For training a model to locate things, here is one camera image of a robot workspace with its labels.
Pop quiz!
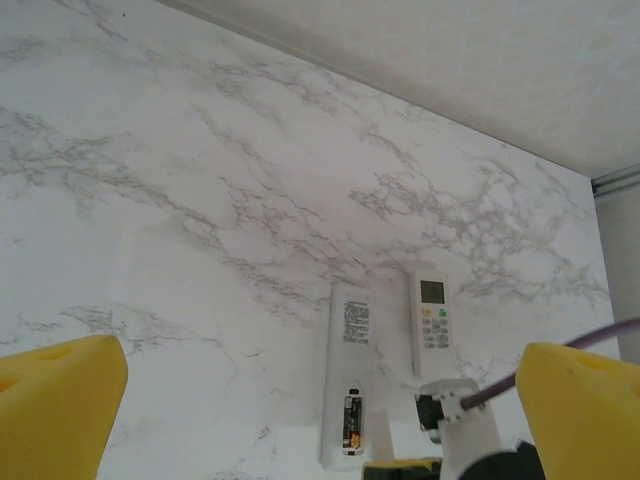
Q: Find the long white remote control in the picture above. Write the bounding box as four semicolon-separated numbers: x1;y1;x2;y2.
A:
317;279;384;474

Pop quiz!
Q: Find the black AAA battery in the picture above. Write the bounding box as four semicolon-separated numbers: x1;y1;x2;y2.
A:
351;394;363;450
342;394;354;450

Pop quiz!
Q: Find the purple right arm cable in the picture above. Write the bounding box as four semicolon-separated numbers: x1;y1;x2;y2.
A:
462;316;640;412

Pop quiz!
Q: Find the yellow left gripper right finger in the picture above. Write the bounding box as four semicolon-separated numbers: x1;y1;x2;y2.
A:
518;341;640;480

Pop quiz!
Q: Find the white battery cover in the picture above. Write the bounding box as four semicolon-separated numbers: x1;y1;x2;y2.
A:
370;408;397;462

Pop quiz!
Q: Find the aluminium frame post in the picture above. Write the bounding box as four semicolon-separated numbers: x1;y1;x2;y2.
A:
592;167;640;200

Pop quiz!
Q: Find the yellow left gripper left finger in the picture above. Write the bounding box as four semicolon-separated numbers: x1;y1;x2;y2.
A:
0;334;130;480

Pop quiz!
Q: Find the white remote with display screen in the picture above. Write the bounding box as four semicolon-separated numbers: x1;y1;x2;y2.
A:
407;264;460;384

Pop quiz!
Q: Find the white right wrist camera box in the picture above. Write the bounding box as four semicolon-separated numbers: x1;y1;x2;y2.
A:
413;377;502;480

